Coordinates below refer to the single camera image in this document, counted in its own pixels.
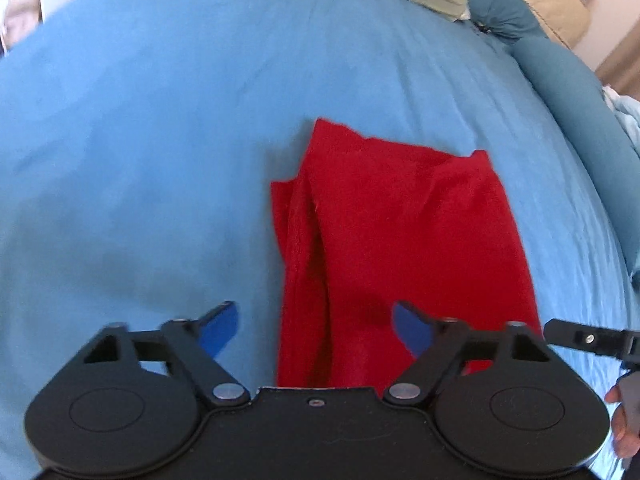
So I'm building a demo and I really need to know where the red cloth garment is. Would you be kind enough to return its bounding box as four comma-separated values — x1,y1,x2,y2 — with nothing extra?
271,119,540,391

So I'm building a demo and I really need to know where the right hand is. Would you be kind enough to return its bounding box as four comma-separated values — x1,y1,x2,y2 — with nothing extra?
604,386,636,458

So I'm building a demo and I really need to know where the blue bed sheet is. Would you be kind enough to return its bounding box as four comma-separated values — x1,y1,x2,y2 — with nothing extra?
1,0,639,479

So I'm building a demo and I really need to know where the light blue crumpled cloth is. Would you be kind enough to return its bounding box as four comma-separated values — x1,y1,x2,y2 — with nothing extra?
602,86,640,155

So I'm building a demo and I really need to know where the dark blue rolled blanket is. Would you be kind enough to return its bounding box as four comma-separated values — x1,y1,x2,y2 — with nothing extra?
468,0,639,281

